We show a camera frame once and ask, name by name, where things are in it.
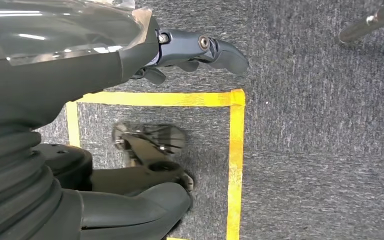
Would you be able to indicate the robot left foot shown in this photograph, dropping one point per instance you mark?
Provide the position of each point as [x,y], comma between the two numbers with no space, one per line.
[165,136]

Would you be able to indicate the yellow floor tape square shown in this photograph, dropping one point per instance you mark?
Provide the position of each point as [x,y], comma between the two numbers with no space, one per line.
[236,165]

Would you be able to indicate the stainless steel workbench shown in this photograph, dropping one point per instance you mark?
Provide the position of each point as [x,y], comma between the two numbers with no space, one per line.
[377,20]

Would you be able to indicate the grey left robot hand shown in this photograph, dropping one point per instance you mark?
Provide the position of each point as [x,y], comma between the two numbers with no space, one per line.
[46,76]

